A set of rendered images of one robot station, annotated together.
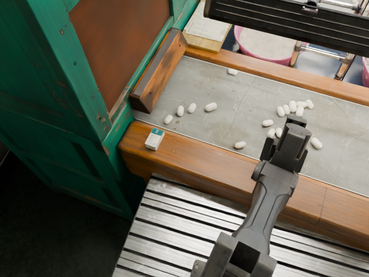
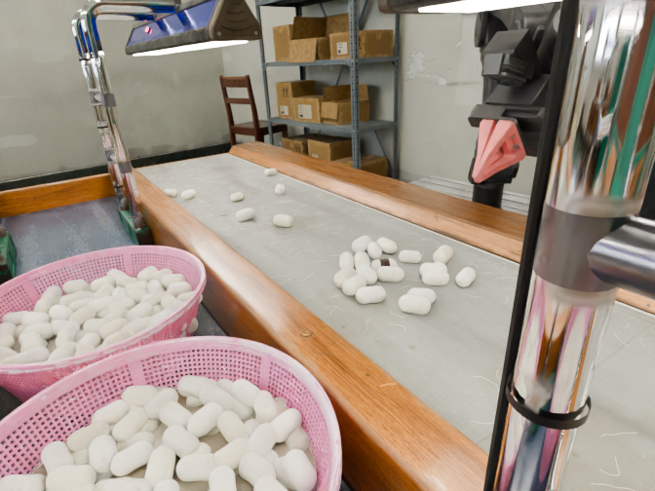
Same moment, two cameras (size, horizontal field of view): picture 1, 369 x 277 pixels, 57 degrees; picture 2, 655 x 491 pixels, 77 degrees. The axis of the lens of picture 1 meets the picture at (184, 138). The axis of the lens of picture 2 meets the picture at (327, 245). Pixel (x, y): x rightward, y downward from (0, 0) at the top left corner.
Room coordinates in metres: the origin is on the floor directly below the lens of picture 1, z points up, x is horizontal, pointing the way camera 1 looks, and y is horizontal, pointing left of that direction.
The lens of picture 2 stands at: (0.81, -0.52, 1.01)
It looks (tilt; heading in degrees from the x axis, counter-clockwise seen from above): 25 degrees down; 210
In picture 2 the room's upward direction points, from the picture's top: 3 degrees counter-clockwise
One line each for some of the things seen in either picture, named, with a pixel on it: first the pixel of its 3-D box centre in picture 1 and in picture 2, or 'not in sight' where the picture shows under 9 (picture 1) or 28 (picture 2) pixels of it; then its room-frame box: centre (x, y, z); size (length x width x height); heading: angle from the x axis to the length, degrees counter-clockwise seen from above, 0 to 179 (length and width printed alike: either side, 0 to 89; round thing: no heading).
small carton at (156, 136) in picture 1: (154, 138); not in sight; (0.50, 0.09, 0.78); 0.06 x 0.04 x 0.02; 153
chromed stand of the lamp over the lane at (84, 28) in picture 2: not in sight; (151, 126); (0.21, -1.27, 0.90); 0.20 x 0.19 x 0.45; 63
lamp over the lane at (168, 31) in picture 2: not in sight; (173, 29); (0.14, -1.23, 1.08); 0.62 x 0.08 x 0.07; 63
